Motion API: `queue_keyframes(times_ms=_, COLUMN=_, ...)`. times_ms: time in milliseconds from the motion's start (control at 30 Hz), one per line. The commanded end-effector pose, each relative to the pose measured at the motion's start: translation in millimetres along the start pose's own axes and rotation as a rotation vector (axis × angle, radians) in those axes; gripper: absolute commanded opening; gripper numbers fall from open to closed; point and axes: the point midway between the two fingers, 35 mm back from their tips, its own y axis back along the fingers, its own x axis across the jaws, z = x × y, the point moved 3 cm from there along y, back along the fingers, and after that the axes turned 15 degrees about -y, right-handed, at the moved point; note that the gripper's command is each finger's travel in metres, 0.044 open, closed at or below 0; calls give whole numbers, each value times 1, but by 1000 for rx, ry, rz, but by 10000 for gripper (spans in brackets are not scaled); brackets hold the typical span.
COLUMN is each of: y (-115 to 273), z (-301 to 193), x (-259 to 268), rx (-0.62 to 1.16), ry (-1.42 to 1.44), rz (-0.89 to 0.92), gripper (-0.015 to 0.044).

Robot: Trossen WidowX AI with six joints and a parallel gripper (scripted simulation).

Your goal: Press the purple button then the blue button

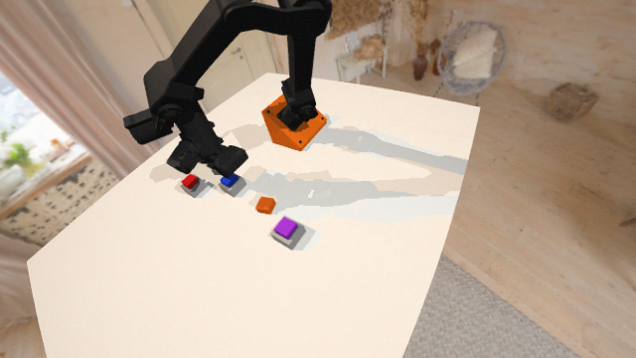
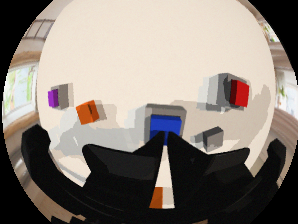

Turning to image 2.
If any purple button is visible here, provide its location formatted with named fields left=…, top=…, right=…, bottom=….
left=48, top=84, right=69, bottom=109

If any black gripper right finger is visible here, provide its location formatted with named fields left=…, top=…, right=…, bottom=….
left=168, top=132, right=250, bottom=208

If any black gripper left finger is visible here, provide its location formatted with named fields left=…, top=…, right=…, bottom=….
left=82, top=131, right=165, bottom=208

